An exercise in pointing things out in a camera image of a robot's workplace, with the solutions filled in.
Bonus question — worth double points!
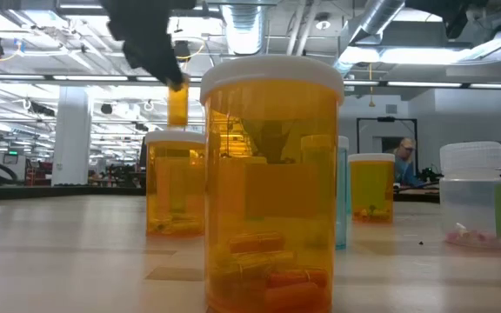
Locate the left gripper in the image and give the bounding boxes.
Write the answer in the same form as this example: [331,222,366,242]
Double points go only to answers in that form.
[100,0,190,91]

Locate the small narrow orange pill bottle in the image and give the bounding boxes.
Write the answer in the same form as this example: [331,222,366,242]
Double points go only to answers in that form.
[167,77,190,130]

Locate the orange pill bottle yellow capsules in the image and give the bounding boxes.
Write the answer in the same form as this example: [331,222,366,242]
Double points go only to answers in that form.
[144,130,207,238]

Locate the teal pill bottle white cap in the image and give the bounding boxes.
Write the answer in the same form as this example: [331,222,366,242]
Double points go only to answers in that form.
[336,135,351,251]

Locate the large orange pill bottle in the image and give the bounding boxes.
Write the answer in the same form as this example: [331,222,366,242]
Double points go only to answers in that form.
[199,54,346,313]

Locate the orange pill bottle mixed pills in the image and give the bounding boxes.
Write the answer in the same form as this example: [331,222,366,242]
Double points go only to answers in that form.
[348,152,397,224]

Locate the white building column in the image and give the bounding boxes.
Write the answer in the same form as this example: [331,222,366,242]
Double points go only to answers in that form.
[51,85,93,187]

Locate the person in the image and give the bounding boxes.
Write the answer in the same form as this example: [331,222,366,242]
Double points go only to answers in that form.
[392,137,425,189]

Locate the clear bottle pink pills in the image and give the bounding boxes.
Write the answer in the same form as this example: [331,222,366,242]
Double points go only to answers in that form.
[439,141,501,250]

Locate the wide silver air duct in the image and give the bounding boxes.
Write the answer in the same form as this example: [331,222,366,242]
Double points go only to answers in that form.
[220,0,270,57]

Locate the slanted silver air duct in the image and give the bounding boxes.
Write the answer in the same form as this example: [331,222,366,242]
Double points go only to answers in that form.
[337,0,407,47]

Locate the black door frame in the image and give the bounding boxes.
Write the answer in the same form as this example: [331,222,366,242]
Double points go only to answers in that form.
[356,117,419,175]

